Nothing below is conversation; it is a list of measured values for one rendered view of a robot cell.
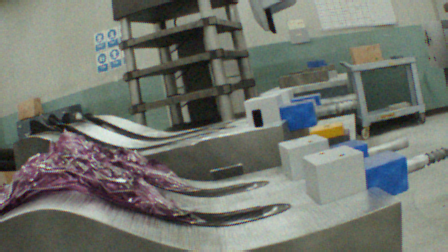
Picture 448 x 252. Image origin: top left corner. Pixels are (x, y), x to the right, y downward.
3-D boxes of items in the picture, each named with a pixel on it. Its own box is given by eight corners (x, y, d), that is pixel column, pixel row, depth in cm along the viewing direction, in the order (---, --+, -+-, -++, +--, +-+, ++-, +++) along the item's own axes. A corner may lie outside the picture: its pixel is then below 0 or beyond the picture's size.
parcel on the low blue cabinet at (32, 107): (44, 113, 773) (41, 95, 771) (35, 116, 741) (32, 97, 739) (27, 119, 783) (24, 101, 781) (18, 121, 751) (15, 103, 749)
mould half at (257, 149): (314, 162, 85) (297, 73, 84) (295, 206, 60) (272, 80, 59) (50, 199, 98) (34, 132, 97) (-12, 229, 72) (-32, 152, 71)
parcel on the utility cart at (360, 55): (380, 66, 654) (374, 44, 652) (384, 66, 622) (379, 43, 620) (353, 70, 659) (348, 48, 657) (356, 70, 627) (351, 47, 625)
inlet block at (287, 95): (359, 115, 77) (352, 77, 77) (360, 118, 72) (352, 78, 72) (274, 132, 80) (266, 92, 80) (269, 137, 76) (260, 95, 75)
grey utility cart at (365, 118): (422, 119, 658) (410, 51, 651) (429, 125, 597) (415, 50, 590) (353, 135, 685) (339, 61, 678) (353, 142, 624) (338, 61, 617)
